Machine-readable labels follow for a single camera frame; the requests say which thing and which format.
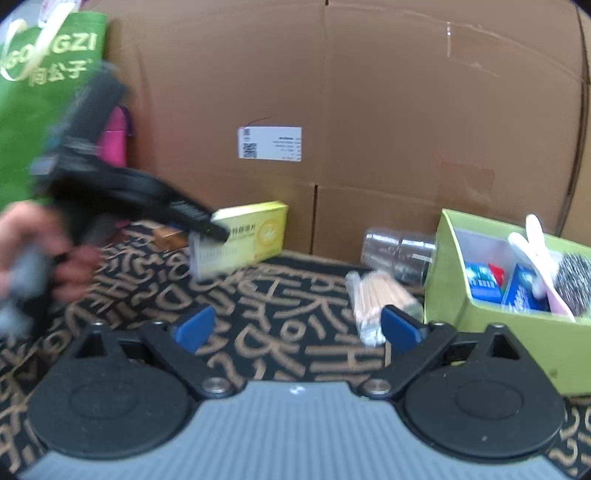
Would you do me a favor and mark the clear plastic cup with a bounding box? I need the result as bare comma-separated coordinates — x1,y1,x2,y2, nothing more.
361,227,436,286

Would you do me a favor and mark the yellow white medicine box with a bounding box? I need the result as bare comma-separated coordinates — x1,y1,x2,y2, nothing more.
188,201,288,281

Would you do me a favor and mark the person's left hand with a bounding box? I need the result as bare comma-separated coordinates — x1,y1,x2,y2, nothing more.
0,200,105,305

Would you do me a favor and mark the green paper bag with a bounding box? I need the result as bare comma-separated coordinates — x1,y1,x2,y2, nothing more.
0,1,107,207

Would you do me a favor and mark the blue item in box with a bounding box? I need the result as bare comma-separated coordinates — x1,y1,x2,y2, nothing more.
465,262,503,304

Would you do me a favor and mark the pink thermos bottle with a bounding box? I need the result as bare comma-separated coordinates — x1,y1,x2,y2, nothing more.
99,106,133,167

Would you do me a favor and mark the white shipping label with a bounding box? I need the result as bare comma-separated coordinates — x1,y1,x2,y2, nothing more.
238,125,303,162

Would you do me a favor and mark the black patterned letter mat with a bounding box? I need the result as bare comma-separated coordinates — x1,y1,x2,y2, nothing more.
1,223,590,478

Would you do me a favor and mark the lime green open box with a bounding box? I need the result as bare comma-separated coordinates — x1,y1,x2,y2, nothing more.
425,209,590,397

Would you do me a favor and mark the red item in box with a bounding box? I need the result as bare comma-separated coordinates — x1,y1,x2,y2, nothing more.
488,263,505,288

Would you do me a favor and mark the large cardboard box wall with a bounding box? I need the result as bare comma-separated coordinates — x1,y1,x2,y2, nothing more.
88,1,590,262

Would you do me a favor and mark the bag of cotton swabs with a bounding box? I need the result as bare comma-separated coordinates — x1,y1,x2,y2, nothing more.
346,271,423,347

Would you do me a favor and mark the small copper brown box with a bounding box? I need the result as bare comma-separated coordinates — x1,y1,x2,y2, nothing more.
152,226,188,252

